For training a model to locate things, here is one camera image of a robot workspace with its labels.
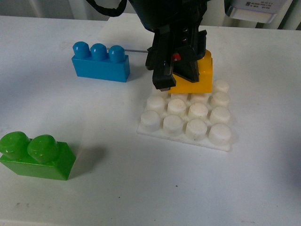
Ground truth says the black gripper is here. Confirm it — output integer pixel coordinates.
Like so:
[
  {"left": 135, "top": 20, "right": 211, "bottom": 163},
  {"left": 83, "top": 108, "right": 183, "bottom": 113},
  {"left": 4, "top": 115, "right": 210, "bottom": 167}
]
[{"left": 130, "top": 0, "right": 207, "bottom": 91}]

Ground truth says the yellow two-stud block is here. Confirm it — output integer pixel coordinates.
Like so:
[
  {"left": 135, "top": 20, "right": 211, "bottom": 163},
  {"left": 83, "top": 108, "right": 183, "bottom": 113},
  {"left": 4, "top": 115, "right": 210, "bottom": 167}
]
[{"left": 168, "top": 49, "right": 213, "bottom": 94}]

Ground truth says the blue three-stud block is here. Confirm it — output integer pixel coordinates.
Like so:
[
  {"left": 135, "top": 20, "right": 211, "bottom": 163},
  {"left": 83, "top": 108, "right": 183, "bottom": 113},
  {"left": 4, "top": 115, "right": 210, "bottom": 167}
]
[{"left": 71, "top": 41, "right": 130, "bottom": 82}]

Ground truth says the green two-stud block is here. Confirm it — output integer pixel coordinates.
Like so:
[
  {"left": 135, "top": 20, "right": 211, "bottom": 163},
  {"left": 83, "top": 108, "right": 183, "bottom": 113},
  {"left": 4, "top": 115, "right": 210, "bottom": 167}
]
[{"left": 0, "top": 131, "right": 76, "bottom": 180}]

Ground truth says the white desk lamp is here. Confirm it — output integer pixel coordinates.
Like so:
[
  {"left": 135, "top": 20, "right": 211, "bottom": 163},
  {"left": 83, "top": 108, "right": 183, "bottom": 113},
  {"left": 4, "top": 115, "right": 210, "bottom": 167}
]
[{"left": 97, "top": 15, "right": 156, "bottom": 55}]

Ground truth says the black braided cable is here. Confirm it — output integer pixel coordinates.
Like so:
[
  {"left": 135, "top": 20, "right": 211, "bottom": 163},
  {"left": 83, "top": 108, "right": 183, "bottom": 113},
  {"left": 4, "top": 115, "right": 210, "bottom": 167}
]
[{"left": 86, "top": 0, "right": 127, "bottom": 17}]

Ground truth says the white studded base plate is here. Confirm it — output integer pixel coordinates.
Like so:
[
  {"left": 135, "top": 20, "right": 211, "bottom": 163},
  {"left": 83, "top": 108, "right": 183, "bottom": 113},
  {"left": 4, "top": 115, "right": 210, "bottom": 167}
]
[{"left": 137, "top": 80, "right": 232, "bottom": 152}]

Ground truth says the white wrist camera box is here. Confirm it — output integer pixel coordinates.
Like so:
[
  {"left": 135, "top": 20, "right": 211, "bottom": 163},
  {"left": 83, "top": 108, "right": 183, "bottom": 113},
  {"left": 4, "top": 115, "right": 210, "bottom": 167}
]
[{"left": 224, "top": 0, "right": 286, "bottom": 24}]

